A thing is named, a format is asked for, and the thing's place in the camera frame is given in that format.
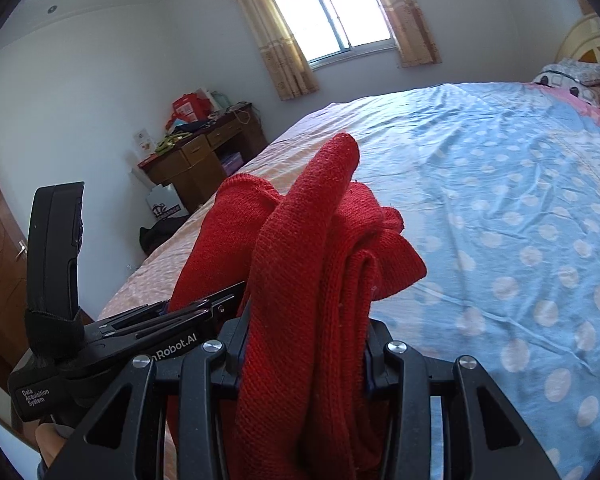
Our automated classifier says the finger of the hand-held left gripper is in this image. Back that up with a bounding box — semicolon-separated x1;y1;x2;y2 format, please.
180;297;247;332
169;281;248;312

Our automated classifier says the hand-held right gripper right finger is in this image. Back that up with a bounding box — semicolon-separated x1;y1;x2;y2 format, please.
365;320;562;480

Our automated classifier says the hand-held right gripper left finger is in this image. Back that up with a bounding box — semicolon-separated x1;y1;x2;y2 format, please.
42;305;254;480

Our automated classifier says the red knitted sweater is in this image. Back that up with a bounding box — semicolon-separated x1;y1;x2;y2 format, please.
165;132;428;480

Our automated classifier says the person's left hand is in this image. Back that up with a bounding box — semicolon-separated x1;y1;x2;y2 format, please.
35;422;74;467

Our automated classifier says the brown wooden door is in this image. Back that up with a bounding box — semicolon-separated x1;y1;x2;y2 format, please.
0;135;33;403

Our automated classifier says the black bag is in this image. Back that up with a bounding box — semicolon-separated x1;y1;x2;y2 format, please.
139;215;191;256

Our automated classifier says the white paper bag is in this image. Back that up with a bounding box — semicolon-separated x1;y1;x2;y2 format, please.
146;183;189;221

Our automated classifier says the pink storage box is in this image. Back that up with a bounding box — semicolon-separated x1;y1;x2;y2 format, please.
220;152;244;176

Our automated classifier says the brown wooden desk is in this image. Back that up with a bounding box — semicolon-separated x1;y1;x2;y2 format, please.
139;104;269;214

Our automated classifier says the white printed box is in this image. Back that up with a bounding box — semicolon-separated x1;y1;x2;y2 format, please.
132;129;154;156

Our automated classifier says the green cloth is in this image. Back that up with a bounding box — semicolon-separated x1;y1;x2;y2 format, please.
152;131;191;154

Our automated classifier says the polka dot bed sheet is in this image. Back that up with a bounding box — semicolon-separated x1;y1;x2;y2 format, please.
97;80;600;480

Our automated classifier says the red gift box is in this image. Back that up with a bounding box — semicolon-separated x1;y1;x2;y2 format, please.
171;90;214;121

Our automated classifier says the beige patterned curtain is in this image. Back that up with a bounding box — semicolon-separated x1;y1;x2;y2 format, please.
219;0;321;102
362;0;441;69

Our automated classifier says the window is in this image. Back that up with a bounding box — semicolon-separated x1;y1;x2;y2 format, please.
270;0;399;64

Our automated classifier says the pink blanket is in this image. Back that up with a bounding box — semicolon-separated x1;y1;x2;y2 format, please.
527;80;600;129

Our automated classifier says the light printed pillow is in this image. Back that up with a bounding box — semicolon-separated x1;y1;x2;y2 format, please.
532;57;600;87

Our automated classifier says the cream wooden headboard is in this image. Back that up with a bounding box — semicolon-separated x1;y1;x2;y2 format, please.
555;14;600;69

